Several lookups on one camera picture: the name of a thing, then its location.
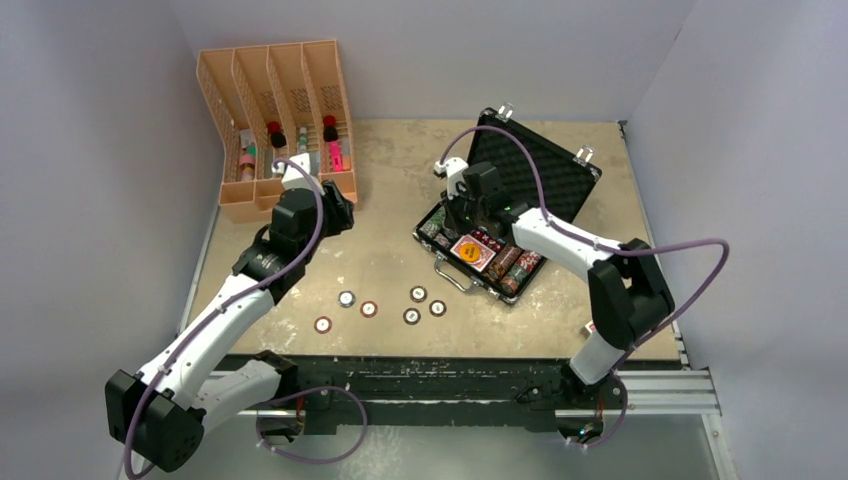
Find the orange dealer button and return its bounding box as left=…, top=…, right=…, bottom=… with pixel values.
left=458, top=242, right=482, bottom=264

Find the blue white poker chip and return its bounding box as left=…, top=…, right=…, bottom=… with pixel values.
left=338, top=290, right=356, bottom=308

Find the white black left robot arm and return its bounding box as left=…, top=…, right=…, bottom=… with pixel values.
left=105, top=181, right=353, bottom=479

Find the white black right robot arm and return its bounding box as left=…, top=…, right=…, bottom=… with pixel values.
left=433, top=157, right=675, bottom=407

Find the pink highlighter marker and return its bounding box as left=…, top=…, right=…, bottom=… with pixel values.
left=327, top=140, right=345, bottom=172

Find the black aluminium poker case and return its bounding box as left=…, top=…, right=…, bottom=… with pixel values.
left=413, top=104, right=602, bottom=304

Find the red black marker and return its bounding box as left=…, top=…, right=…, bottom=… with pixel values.
left=322, top=115, right=339, bottom=143
left=266, top=121, right=287, bottom=149

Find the red white poker chip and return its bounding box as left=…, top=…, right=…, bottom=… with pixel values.
left=313, top=316, right=333, bottom=334
left=360, top=301, right=378, bottom=318

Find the peach plastic desk organizer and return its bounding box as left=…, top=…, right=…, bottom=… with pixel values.
left=196, top=39, right=358, bottom=223

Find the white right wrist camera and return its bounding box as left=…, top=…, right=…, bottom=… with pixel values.
left=433, top=157, right=468, bottom=200

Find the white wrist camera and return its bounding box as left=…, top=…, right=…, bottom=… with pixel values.
left=272, top=153, right=324, bottom=195
left=433, top=157, right=468, bottom=200

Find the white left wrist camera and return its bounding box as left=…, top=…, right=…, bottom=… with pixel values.
left=272, top=153, right=324, bottom=195

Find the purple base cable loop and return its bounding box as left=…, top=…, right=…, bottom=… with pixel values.
left=254, top=385, right=369, bottom=465

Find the black metal base rail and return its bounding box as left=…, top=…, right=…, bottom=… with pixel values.
left=218, top=354, right=627, bottom=439

